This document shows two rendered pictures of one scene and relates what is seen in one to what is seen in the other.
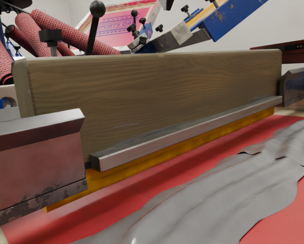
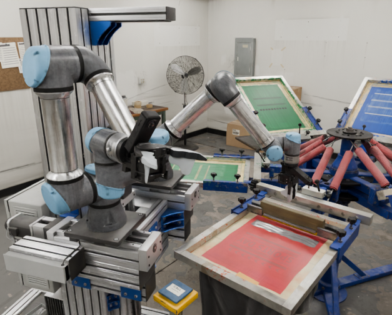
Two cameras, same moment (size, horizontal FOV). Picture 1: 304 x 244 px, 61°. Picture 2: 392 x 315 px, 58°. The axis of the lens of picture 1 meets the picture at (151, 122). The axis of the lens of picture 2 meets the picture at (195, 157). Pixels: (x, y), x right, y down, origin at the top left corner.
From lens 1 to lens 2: 1.91 m
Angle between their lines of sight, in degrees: 79
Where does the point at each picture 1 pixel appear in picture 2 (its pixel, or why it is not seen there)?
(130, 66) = (272, 206)
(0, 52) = (317, 172)
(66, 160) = (260, 212)
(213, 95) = (289, 217)
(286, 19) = not seen: outside the picture
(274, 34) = not seen: outside the picture
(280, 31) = not seen: outside the picture
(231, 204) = (266, 227)
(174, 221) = (262, 224)
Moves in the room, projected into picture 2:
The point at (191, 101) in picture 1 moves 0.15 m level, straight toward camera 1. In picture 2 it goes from (282, 216) to (255, 215)
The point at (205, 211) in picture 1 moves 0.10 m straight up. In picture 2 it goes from (263, 225) to (264, 208)
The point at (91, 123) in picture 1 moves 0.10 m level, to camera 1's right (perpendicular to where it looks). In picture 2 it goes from (265, 210) to (271, 219)
